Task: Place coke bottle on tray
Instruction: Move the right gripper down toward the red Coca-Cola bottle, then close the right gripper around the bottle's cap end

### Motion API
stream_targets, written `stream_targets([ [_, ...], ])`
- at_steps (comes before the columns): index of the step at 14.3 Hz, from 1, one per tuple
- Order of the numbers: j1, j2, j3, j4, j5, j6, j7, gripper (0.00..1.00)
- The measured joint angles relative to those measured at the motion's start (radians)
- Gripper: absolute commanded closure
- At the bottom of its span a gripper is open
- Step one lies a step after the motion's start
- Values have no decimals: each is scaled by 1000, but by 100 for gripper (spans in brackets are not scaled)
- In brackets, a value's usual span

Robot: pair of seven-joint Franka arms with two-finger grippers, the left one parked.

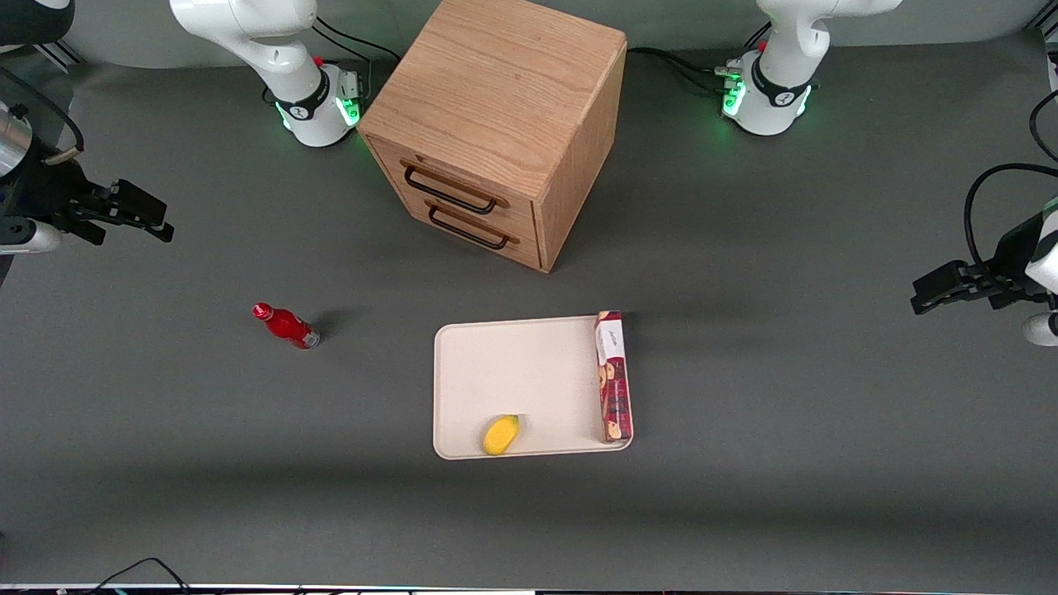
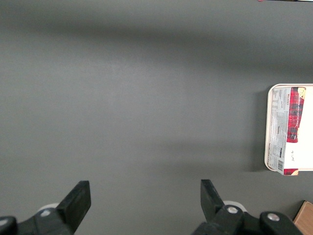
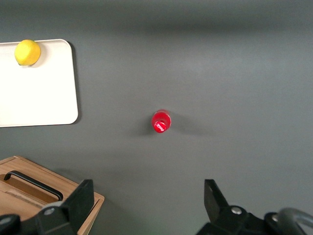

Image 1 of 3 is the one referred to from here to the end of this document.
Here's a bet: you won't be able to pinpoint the black left arm base cables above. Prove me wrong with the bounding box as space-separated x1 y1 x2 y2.
627 23 771 93

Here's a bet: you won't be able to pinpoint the black looping cable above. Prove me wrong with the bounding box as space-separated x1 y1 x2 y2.
1028 88 1058 163

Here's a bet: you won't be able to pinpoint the yellow mango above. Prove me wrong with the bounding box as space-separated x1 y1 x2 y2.
483 415 521 456

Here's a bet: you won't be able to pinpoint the black right arm base cables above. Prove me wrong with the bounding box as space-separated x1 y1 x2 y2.
312 17 403 65

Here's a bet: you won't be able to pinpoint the cream plastic tray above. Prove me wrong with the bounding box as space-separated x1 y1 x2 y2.
433 315 635 460

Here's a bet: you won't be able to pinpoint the aluminium frame rail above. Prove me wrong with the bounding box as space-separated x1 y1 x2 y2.
33 37 85 69

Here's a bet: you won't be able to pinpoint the red cookie box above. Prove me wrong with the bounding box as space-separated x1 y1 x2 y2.
595 311 634 444

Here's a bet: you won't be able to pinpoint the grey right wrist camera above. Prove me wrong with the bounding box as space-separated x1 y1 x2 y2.
0 218 64 255

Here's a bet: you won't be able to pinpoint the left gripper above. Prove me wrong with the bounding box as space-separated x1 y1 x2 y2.
911 201 1058 317

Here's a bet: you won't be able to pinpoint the wooden two-drawer cabinet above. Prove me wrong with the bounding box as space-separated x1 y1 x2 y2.
357 0 628 274

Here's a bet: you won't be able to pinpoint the black metal drawer handle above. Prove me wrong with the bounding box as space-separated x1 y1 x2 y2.
427 202 510 251
402 160 500 217

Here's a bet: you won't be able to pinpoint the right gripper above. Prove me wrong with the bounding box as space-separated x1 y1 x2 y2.
0 155 175 247

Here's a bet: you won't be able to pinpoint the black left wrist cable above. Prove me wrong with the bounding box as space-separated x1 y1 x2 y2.
963 163 1058 286

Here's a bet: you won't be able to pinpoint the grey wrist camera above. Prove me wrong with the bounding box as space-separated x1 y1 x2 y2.
0 218 64 255
1022 312 1058 347

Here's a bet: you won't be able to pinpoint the red coke bottle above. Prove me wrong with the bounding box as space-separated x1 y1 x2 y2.
252 302 322 350

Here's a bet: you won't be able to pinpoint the black cable at table edge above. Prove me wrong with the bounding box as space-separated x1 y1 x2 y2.
81 557 193 595

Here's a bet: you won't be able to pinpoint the black arm base cables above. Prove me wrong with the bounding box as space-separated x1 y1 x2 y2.
627 23 771 93
312 17 403 65

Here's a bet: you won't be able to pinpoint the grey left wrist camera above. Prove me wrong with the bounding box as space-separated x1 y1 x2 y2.
1022 312 1058 347

